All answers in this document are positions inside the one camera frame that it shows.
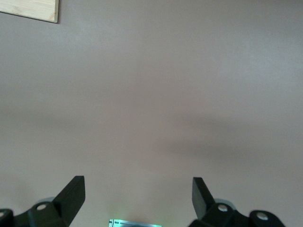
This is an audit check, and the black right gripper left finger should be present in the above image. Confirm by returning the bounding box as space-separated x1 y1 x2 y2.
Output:
0 175 85 227

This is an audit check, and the bamboo cutting board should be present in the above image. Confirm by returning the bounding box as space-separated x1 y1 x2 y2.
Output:
0 0 59 24

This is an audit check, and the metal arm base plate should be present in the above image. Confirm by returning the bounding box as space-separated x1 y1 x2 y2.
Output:
108 219 163 227

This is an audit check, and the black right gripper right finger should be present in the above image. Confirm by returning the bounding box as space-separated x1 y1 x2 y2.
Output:
188 177 285 227

